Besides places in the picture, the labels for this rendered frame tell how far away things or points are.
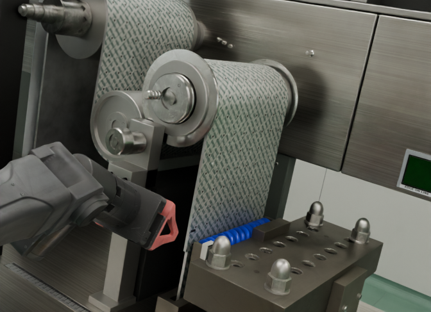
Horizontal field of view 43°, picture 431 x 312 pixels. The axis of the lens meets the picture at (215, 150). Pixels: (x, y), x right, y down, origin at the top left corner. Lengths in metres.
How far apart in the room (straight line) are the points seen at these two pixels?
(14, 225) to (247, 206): 0.57
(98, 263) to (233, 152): 0.35
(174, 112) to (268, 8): 0.41
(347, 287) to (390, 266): 2.72
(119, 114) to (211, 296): 0.33
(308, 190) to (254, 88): 2.83
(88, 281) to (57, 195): 0.50
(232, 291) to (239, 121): 0.27
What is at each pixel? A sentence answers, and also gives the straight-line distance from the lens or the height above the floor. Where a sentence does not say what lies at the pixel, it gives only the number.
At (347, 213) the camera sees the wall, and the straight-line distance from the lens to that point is 3.64.
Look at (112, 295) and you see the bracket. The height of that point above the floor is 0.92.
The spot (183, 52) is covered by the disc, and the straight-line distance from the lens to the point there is 0.84.
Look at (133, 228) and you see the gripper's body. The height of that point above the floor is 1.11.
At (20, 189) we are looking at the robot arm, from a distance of 0.51.
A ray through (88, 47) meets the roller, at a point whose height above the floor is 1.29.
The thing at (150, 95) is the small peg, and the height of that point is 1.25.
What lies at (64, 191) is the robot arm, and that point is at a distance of 0.54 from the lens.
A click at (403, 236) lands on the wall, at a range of 3.55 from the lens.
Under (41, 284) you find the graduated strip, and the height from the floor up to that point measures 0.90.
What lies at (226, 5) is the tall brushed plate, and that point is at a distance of 1.21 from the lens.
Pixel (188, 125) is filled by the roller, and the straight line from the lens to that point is 0.83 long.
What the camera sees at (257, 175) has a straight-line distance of 0.99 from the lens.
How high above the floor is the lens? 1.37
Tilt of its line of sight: 13 degrees down
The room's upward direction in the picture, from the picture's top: 11 degrees clockwise
